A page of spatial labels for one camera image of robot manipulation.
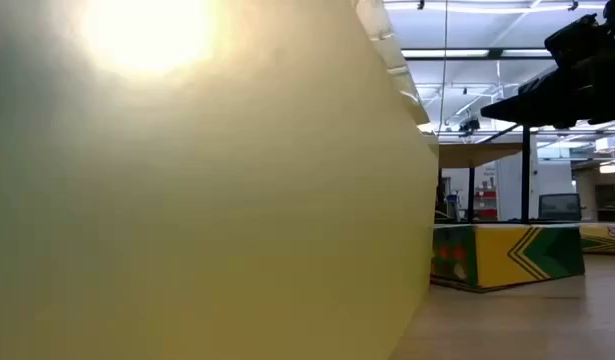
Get wooden shelf riser black legs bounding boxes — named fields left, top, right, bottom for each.
left=436, top=124, right=533, bottom=224

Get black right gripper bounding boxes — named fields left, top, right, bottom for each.
left=479, top=47, right=615, bottom=130

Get yellow translucent plastic bin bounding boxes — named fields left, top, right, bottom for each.
left=0, top=0, right=440, bottom=360

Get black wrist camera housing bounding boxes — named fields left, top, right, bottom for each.
left=543, top=13, right=615, bottom=69

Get red shelf unit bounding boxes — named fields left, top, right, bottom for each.
left=474, top=187, right=499, bottom=221

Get ceiling light panel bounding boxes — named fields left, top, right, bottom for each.
left=501, top=48, right=556, bottom=58
left=400, top=48, right=491, bottom=59

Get small Crayola crayon box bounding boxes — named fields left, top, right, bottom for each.
left=578, top=222, right=615, bottom=256

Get dark computer monitor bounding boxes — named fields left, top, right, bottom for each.
left=538, top=193, right=583, bottom=223

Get thin hanging cord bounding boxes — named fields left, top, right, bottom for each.
left=438, top=0, right=449, bottom=136

